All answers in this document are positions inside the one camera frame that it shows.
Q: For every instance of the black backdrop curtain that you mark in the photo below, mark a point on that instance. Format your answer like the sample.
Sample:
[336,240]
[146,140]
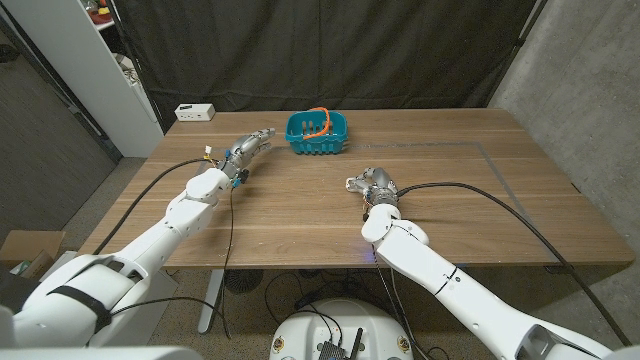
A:
[325,50]

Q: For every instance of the brown cardboard box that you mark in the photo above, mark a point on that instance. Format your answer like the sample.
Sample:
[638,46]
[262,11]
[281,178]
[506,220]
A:
[22,245]

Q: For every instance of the white table leg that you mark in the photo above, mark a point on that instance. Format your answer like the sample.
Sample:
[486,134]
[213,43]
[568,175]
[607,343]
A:
[212,300]

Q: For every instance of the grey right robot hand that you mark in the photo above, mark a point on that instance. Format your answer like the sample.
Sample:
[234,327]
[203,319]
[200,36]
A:
[381,185]

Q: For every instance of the white cabinet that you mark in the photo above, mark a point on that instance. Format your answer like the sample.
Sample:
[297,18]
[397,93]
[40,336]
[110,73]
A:
[85,65]

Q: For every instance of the teal plastic basket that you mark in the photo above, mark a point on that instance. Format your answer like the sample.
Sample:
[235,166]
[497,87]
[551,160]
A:
[316,145]

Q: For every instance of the white power strip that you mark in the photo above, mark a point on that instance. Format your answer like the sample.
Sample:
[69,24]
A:
[195,112]

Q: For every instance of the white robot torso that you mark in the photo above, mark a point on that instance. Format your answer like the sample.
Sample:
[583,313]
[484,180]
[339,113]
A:
[310,332]

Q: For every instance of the red bowl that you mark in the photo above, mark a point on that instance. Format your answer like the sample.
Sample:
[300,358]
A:
[101,19]

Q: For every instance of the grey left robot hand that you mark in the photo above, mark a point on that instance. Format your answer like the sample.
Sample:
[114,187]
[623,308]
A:
[245,147]

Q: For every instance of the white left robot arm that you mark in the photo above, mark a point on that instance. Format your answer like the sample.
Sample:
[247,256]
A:
[165,240]

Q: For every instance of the round black floor fan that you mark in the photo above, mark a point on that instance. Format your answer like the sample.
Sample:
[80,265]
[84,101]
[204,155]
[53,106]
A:
[243,280]

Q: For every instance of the white AirPods case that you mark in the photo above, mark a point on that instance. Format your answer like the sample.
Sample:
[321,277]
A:
[352,186]

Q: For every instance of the white paper sheet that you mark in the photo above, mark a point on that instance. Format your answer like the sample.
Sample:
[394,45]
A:
[57,267]

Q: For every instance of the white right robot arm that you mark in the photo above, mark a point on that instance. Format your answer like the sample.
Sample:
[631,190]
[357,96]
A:
[430,270]

